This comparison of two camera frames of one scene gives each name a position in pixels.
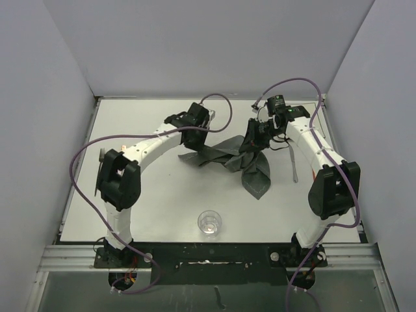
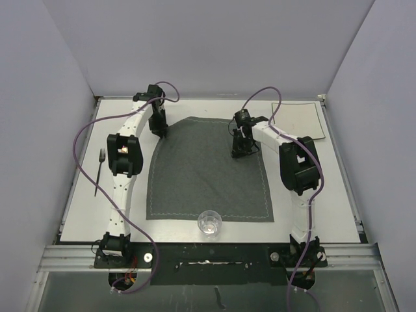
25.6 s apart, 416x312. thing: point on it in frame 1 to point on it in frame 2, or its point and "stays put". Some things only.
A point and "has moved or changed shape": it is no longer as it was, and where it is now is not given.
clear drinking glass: x=209 y=223 stays put
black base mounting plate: x=212 y=263 stays put
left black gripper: x=198 y=146 to x=159 y=129
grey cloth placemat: x=254 y=167 has moved or changed shape
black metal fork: x=102 y=154 stays put
